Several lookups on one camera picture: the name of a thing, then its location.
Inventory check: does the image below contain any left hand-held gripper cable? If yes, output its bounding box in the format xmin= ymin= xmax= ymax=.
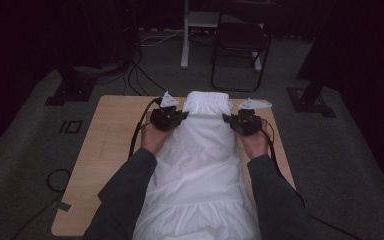
xmin=127 ymin=96 xmax=164 ymax=161

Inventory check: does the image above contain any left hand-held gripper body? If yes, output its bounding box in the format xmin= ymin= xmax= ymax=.
xmin=149 ymin=90 xmax=183 ymax=132

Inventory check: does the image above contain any person's left hand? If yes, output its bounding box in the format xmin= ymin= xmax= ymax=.
xmin=140 ymin=111 xmax=174 ymax=156

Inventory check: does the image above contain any hand-held gripper cable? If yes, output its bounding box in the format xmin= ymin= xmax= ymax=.
xmin=127 ymin=96 xmax=164 ymax=161
xmin=261 ymin=118 xmax=363 ymax=240

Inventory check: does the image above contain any white floor cable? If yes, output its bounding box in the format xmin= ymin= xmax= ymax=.
xmin=139 ymin=29 xmax=185 ymax=48

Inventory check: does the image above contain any black folding chair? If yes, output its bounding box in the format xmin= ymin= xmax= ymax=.
xmin=210 ymin=13 xmax=274 ymax=94

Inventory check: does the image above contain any person's right hand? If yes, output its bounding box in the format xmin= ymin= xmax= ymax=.
xmin=238 ymin=119 xmax=270 ymax=161

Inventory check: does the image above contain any white skirt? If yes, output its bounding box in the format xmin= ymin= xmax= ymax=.
xmin=132 ymin=90 xmax=263 ymax=240

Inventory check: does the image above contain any round grey stand base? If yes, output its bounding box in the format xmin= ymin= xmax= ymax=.
xmin=71 ymin=63 xmax=129 ymax=77

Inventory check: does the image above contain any grey floor tape piece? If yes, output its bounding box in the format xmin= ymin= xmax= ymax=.
xmin=49 ymin=200 xmax=73 ymax=213

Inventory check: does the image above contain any black square stand base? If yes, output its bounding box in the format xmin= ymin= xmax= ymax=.
xmin=286 ymin=79 xmax=337 ymax=118
xmin=44 ymin=66 xmax=98 ymax=107

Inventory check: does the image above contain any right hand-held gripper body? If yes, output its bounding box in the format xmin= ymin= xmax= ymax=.
xmin=231 ymin=97 xmax=273 ymax=137

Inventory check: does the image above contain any white desk frame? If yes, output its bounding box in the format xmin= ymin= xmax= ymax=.
xmin=179 ymin=0 xmax=264 ymax=73

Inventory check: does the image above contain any right hand-held gripper cable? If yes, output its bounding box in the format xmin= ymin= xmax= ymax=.
xmin=261 ymin=118 xmax=363 ymax=240

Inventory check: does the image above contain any looped black floor cable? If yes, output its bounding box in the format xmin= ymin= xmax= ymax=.
xmin=11 ymin=168 xmax=73 ymax=240

